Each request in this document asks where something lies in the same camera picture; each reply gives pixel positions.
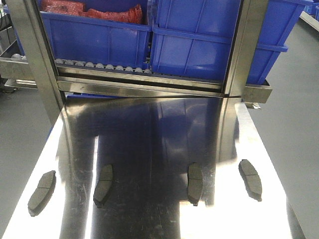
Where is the stainless steel roller rack frame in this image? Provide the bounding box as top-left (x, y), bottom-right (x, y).
top-left (0, 0), bottom-right (272, 124)

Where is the red mesh bag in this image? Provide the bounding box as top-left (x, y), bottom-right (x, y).
top-left (40, 0), bottom-right (143, 24)

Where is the blue plastic bin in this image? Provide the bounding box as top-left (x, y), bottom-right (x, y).
top-left (151, 0), bottom-right (309, 85)
top-left (37, 0), bottom-right (153, 74)

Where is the right blue plastic bin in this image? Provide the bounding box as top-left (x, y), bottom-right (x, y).
top-left (151, 0), bottom-right (309, 85)

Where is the grey brake pad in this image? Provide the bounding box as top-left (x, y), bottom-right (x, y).
top-left (27, 170), bottom-right (56, 217)
top-left (187, 162), bottom-right (203, 206)
top-left (93, 164), bottom-right (114, 208)
top-left (238, 159), bottom-right (262, 202)

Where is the left blue plastic bin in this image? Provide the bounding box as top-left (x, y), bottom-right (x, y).
top-left (37, 0), bottom-right (153, 74)

